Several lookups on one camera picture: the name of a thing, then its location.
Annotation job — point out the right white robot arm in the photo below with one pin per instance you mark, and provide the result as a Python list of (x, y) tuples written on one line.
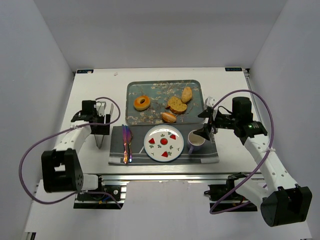
[(282, 200)]

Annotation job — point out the croissant roll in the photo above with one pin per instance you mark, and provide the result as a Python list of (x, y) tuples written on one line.
[(186, 95)]

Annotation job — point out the right blue table label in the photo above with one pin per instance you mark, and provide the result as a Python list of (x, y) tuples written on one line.
[(233, 69)]

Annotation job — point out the sliced bread loaf piece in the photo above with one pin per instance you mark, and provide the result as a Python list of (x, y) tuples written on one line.
[(176, 106)]

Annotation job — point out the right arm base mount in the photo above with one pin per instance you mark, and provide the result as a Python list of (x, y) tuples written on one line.
[(232, 203)]

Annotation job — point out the grey striped placemat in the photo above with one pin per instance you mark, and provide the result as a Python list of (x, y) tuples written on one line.
[(206, 155)]

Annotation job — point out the glazed donut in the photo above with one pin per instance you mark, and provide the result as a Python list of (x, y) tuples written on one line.
[(141, 103)]

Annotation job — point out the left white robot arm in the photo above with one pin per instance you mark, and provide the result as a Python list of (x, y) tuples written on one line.
[(61, 168)]

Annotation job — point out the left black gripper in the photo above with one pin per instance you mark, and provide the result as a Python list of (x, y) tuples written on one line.
[(100, 128)]

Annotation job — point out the metal tongs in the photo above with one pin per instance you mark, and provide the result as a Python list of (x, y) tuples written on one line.
[(99, 139)]

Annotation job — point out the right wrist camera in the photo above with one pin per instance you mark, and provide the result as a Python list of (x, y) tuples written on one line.
[(209, 102)]

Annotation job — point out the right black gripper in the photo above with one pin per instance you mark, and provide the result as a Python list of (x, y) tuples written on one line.
[(211, 122)]

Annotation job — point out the iridescent knife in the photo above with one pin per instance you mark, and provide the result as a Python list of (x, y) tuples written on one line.
[(125, 144)]

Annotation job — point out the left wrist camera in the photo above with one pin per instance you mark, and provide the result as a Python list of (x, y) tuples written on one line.
[(100, 108)]

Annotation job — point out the white strawberry plate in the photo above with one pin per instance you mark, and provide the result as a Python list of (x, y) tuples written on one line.
[(163, 143)]

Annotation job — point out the small round bun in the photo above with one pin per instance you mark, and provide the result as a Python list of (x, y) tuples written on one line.
[(168, 117)]

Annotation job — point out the lavender mug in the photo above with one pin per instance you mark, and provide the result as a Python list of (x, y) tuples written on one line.
[(194, 142)]

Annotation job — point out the left blue table label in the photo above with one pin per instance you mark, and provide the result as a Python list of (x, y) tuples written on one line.
[(84, 71)]

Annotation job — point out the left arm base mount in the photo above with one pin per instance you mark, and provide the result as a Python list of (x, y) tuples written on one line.
[(110, 195)]

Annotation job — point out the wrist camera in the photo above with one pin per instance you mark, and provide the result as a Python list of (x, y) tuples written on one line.
[(100, 108), (209, 102)]

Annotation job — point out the blue table label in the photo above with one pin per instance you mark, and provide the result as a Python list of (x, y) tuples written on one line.
[(233, 69), (84, 71)]

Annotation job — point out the floral teal tray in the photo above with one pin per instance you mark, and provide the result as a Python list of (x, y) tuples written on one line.
[(159, 93)]

